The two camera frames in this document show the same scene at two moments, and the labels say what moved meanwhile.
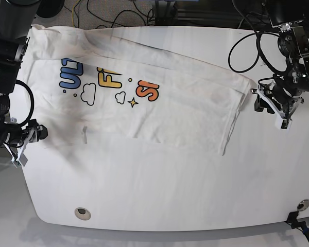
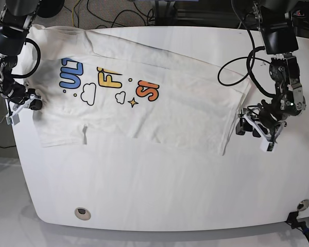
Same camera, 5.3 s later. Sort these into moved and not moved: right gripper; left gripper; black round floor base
Moved: left gripper; right gripper
Not moved: black round floor base
